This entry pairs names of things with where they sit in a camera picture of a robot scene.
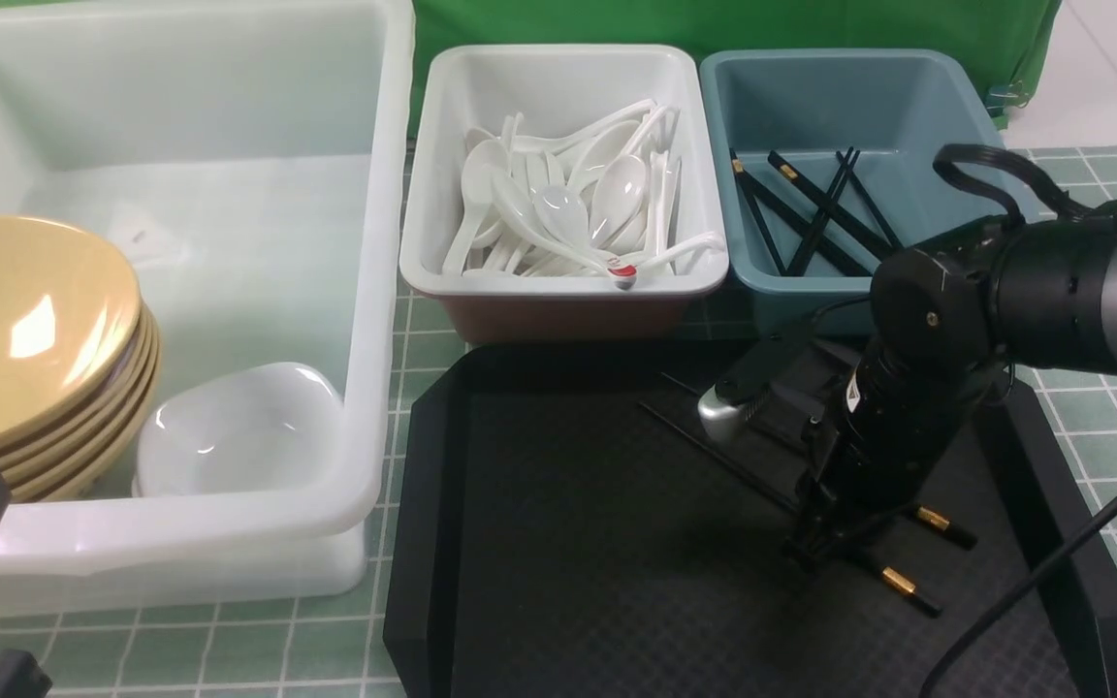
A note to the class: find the white spoon front right bin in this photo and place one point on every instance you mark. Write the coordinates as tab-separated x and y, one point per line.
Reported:
645	261

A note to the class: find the bottom stacked tan bowl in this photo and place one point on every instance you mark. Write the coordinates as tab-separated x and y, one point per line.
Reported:
75	474

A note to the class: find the white plastic spoon bin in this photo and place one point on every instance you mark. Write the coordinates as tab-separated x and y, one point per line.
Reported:
557	89

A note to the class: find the large translucent white tub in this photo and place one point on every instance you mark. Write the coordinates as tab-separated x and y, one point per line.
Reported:
247	157

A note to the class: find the white spoon left of bin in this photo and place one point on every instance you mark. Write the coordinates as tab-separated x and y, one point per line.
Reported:
476	181

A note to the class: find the green backdrop cloth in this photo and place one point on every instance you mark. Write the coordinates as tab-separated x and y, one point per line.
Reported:
1001	45

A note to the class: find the top stacked tan bowl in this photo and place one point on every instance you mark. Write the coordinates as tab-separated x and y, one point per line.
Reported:
61	437

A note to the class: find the tan noodle bowl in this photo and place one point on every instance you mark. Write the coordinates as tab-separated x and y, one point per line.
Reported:
69	302

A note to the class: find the white spoon red handle tip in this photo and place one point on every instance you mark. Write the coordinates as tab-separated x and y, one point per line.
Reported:
565	216

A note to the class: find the black chopstick gold band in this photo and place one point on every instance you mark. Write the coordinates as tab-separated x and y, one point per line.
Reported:
935	522
714	456

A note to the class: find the crossed black chopstick in bin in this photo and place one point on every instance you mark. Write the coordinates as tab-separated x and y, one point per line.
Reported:
825	208

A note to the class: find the stacked tan bowl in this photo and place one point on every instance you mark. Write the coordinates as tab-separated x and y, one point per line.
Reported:
69	467
61	437
75	474
57	453

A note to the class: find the white square side dish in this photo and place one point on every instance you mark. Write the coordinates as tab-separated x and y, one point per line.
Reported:
239	417

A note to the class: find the black plastic serving tray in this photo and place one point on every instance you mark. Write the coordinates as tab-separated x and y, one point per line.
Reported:
556	541

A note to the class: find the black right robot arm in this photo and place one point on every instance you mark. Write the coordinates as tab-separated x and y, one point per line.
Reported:
950	315

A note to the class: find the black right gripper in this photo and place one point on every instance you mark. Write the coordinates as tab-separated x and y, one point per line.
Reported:
875	427

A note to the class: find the blue-grey plastic chopstick bin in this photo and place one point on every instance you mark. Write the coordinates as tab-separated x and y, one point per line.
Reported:
897	107

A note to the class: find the green checkered tablecloth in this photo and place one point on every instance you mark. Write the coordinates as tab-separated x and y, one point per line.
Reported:
331	646

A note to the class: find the black chopstick in blue bin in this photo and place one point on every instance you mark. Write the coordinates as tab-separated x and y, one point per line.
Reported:
881	244

